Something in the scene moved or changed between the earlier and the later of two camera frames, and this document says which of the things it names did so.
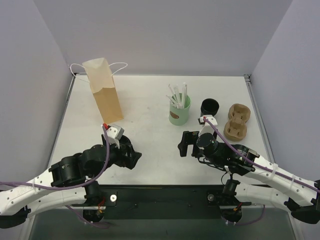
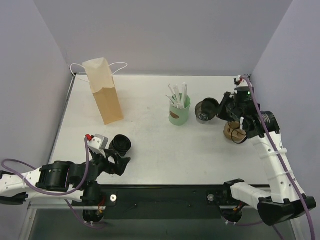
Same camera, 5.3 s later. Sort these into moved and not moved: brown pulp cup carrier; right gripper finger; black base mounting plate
Moved: right gripper finger
Not moved: brown pulp cup carrier; black base mounting plate
